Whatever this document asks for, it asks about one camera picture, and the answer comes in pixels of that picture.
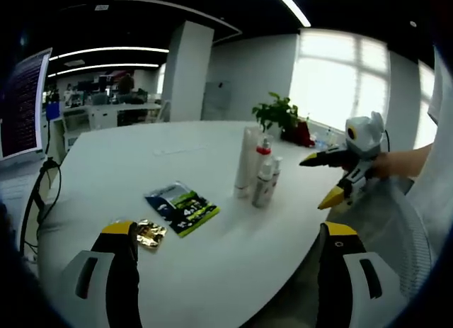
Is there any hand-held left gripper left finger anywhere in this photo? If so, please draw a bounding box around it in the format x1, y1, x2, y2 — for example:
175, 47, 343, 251
59, 221, 143, 328

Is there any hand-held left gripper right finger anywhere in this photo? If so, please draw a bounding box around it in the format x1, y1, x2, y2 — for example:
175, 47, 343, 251
316, 221, 405, 328

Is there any gold skincare sachet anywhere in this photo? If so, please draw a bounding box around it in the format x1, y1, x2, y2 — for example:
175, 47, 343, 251
135, 218, 168, 251

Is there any red collar skincare bottle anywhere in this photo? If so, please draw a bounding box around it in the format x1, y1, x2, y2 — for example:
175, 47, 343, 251
253, 136, 274, 176

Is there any white skincare tube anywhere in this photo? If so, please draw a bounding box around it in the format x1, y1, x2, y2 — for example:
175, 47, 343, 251
234, 126, 261, 199

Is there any green dark skincare sachet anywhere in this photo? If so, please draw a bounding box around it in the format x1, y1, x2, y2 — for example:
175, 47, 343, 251
144, 180, 222, 239

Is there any person's right hand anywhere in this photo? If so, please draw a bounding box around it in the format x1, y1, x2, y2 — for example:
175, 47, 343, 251
370, 152, 396, 181

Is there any red bag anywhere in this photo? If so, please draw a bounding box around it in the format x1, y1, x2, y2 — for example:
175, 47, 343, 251
282, 118, 316, 147

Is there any large window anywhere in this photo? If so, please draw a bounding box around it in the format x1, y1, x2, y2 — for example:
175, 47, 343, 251
287, 29, 391, 131

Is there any grey mesh office chair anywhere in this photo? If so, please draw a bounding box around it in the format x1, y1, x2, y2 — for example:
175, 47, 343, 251
338, 174, 433, 301

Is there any potted green plant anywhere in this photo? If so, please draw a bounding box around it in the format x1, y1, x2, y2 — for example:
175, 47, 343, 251
251, 91, 300, 142

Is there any person's white shirt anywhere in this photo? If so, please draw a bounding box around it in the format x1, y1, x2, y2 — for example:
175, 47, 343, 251
406, 51, 453, 237

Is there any white office desk row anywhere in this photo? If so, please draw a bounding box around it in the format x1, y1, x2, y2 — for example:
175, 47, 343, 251
59, 99, 168, 138

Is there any open laptop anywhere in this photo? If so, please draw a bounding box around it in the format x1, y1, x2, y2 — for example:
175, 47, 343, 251
0, 47, 54, 164

